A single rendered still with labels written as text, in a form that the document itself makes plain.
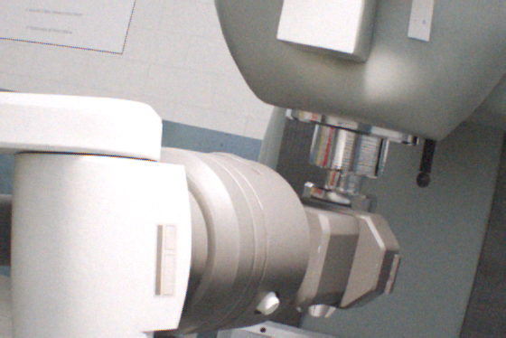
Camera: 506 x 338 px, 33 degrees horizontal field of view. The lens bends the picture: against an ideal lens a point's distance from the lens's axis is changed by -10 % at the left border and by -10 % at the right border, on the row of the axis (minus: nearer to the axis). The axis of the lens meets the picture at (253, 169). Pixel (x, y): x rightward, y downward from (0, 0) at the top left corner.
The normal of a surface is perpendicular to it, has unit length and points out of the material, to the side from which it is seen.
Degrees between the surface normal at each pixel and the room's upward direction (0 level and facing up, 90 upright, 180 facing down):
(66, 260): 84
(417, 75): 110
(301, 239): 72
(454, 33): 99
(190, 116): 90
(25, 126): 82
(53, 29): 90
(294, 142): 90
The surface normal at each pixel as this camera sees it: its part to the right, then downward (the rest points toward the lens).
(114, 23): -0.30, -0.01
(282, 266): 0.84, 0.17
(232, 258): 0.22, 0.01
